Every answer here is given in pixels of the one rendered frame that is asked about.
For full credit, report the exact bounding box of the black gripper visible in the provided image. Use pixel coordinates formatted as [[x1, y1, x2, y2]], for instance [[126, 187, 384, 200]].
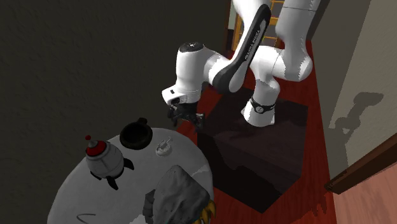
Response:
[[167, 101, 205, 133]]

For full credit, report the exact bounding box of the black round pot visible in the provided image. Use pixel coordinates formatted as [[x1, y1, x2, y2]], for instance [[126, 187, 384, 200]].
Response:
[[119, 117, 154, 151]]

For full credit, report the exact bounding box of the round white table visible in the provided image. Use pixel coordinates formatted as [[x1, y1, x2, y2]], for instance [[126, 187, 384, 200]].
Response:
[[46, 127, 215, 224]]

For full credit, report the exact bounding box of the dark robot stand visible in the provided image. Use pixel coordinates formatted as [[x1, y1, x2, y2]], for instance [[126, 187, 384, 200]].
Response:
[[197, 88, 309, 214]]

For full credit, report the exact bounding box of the grey toy rocket red tip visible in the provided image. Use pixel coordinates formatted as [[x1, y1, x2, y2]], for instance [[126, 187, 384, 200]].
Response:
[[85, 134, 136, 191]]

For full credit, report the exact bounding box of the yellow wooden ladder shelf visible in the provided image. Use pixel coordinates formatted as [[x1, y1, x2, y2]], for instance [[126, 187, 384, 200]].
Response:
[[232, 0, 286, 52]]

